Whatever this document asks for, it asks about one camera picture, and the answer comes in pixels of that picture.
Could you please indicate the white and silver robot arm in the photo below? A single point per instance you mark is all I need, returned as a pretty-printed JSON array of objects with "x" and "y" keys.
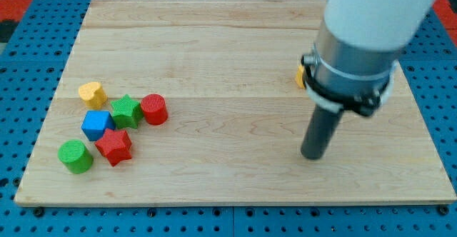
[{"x": 354, "y": 55}]

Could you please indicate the yellow hexagon block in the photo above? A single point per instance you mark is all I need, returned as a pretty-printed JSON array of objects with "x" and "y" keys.
[{"x": 299, "y": 77}]

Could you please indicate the light wooden board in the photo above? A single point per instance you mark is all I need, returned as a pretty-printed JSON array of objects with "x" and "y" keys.
[{"x": 237, "y": 118}]

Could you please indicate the red cylinder block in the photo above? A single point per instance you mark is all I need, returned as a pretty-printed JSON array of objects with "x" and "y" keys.
[{"x": 154, "y": 109}]

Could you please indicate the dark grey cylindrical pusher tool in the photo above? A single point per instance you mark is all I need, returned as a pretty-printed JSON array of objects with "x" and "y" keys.
[{"x": 320, "y": 130}]

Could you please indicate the green star block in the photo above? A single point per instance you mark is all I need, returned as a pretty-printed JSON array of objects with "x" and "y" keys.
[{"x": 126, "y": 112}]

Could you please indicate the red star block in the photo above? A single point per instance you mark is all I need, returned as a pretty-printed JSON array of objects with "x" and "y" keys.
[{"x": 114, "y": 146}]

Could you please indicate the blue cube block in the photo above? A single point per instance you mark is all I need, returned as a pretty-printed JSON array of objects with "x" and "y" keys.
[{"x": 95, "y": 123}]

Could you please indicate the yellow heart block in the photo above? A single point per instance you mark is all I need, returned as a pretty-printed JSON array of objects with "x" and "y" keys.
[{"x": 93, "y": 95}]

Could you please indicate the green cylinder block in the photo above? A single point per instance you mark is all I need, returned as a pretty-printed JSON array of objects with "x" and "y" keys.
[{"x": 75, "y": 156}]

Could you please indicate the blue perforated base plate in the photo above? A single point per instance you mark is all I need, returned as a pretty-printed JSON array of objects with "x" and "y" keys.
[{"x": 31, "y": 66}]

